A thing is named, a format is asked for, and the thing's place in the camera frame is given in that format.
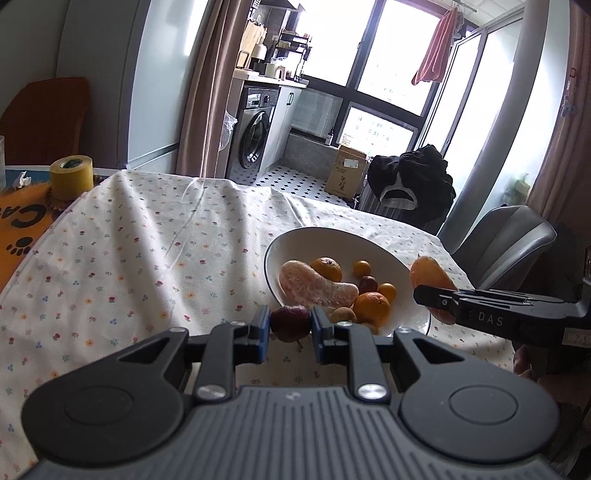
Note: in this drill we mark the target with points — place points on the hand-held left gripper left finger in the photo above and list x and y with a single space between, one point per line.
263 334

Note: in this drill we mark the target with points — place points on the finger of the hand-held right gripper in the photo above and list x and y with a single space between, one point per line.
436 297

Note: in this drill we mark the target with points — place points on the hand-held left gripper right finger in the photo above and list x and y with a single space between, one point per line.
317 334

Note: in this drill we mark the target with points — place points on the peeled pomelo segment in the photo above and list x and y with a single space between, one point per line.
429 276
314 288

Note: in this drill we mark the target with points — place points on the dark red passion fruit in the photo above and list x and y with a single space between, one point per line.
368 283
290 324

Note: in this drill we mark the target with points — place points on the small tangerine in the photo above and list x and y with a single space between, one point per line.
362 267
388 291

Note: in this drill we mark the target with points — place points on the large orange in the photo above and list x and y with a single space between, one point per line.
371 307
326 269

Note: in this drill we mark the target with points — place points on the white ceramic bowl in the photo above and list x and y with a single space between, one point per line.
314 244

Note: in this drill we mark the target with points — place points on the grey chair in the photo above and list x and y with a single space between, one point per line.
503 244

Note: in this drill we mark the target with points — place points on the black clothing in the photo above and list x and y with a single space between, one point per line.
411 177

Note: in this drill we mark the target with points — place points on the floral tablecloth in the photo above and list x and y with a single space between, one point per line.
138 249

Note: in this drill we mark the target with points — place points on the cardboard box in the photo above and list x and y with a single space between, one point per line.
347 168

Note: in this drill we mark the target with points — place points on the silver washing machine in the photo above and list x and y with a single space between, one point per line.
251 131

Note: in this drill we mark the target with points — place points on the brown curtain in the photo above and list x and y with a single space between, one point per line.
563 115
212 87

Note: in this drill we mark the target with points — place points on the clear plastic bag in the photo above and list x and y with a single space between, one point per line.
227 130

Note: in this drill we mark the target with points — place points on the white cabinet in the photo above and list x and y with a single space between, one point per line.
286 122

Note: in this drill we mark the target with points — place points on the yellow tape roll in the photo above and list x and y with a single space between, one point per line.
71 177

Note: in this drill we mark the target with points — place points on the pink towel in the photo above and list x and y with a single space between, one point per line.
436 48

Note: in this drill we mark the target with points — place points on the cream kettle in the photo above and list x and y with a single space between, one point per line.
272 70

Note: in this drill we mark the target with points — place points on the orange paw print mat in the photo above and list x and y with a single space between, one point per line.
21 221

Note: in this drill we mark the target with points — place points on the black dish rack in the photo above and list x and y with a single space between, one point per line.
293 55

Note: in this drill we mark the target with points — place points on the grey refrigerator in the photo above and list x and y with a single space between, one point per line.
138 78

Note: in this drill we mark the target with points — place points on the orange chair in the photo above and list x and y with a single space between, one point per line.
44 120

